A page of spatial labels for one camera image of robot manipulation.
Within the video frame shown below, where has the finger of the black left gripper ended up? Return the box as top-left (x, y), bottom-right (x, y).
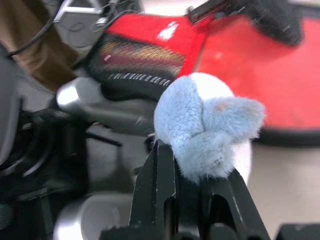
top-left (226, 0), bottom-right (304, 47)
top-left (186, 0), bottom-right (227, 25)

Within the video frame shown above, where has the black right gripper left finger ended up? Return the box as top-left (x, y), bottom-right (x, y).
top-left (129, 139), bottom-right (180, 227)

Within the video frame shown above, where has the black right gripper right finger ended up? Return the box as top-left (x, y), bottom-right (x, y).
top-left (199, 170), bottom-right (272, 240)

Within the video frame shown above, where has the red black-trimmed paddle case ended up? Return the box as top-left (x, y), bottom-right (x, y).
top-left (86, 11), bottom-right (320, 148)

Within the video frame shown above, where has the blue and white plush toy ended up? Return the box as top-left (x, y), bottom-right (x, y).
top-left (152, 71), bottom-right (266, 186)

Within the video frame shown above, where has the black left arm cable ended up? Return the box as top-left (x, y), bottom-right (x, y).
top-left (6, 14), bottom-right (61, 57)

